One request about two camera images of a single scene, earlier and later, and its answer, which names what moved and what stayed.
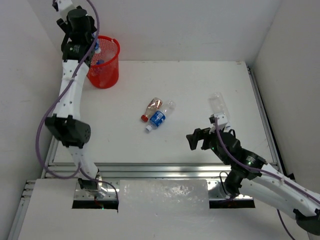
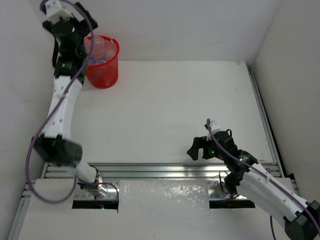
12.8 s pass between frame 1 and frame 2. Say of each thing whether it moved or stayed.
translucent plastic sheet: stayed
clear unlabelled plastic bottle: moved
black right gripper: moved
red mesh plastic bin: stayed
